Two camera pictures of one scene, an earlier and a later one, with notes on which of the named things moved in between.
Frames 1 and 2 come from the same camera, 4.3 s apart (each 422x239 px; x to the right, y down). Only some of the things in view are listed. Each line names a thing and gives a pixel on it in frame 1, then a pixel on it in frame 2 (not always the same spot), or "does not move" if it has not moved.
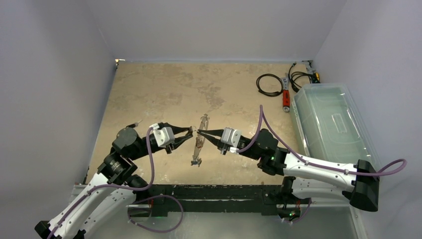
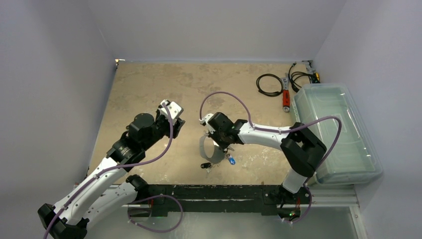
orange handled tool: [286, 93] does not move
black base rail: [188, 198] does not move
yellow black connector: [316, 78] does not move
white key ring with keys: [203, 125] to [218, 155]
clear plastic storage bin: [330, 124] does not move
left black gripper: [177, 140] to [158, 115]
